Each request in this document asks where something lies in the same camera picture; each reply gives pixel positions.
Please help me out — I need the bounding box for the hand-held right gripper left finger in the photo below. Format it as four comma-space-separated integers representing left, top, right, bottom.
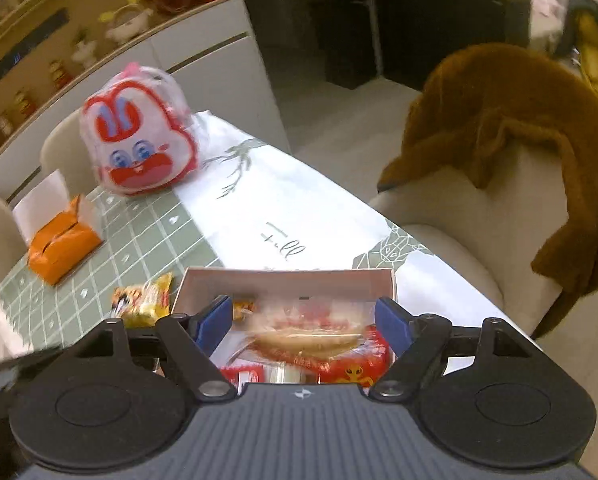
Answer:
96, 295, 238, 402

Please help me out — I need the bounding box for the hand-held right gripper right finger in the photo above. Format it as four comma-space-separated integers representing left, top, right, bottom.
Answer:
369, 296, 513, 402

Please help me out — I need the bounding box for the long bread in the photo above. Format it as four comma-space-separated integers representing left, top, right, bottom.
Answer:
249, 304, 371, 362

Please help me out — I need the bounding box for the red packet with yellow figure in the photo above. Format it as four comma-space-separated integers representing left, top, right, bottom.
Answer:
318, 327, 394, 387

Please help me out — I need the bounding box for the red and white snack packet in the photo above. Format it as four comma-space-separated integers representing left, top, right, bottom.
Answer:
220, 364, 266, 388

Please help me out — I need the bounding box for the yellow panda snack packet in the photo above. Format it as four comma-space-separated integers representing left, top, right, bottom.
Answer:
110, 272, 175, 329

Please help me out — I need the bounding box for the beige upholstered chair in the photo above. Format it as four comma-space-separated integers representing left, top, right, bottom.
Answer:
368, 135, 587, 343

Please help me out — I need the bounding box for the beige dining chair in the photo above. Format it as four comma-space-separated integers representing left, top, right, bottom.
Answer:
0, 194, 30, 293
40, 109, 102, 197

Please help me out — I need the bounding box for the green checkered table mat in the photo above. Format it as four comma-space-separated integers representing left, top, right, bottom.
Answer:
0, 180, 226, 353

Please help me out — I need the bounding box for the orange tissue pack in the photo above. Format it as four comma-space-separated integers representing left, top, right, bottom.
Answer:
27, 194, 104, 287

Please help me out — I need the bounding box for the white printed tablecloth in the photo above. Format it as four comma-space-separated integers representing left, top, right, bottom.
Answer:
171, 109, 507, 341

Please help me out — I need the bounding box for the orange tissue box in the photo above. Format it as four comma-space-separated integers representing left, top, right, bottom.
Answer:
12, 169, 102, 248

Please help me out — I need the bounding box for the rabbit-shaped red white bag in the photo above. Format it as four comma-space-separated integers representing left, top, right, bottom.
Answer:
79, 61, 201, 197

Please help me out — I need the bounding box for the brown fleece coat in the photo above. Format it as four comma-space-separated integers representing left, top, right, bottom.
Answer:
376, 43, 598, 340

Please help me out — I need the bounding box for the white shelf unit with wood niche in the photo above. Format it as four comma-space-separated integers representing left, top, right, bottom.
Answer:
0, 0, 292, 206

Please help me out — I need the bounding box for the small white figurine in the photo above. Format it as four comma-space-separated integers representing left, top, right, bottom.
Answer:
70, 32, 98, 67

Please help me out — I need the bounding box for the dark cabinet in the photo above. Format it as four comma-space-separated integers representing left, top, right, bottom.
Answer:
306, 0, 532, 92

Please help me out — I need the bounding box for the white plush toy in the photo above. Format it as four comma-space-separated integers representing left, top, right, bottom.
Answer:
99, 4, 156, 45

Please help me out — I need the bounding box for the black sign plate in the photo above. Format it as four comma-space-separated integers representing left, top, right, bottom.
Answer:
0, 9, 70, 84

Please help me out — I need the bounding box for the yellow garment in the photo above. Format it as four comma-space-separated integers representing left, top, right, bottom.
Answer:
554, 0, 598, 106

